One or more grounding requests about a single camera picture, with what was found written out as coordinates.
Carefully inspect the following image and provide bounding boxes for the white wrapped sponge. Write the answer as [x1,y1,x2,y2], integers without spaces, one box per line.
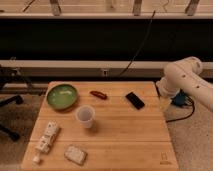
[64,145,87,165]

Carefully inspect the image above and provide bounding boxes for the clear plastic cup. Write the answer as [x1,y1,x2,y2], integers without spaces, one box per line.
[75,105,95,129]

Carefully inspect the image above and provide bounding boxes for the green bowl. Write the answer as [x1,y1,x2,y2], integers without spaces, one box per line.
[46,84,78,110]

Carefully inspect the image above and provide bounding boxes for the red pocket knife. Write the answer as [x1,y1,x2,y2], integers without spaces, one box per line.
[90,91,107,100]

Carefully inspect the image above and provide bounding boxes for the black office chair base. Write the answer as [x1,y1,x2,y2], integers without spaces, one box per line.
[0,65,32,142]

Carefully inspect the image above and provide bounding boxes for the black hanging cable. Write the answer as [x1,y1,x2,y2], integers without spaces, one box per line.
[117,9,157,78]

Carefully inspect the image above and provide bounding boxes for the white toothpaste tube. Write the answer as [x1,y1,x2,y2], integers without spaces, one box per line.
[33,122,60,164]

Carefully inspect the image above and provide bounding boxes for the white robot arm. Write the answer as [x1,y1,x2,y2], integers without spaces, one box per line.
[156,57,213,112]

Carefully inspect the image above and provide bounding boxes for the black floor cable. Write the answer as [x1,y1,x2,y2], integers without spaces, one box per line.
[165,95,196,124]

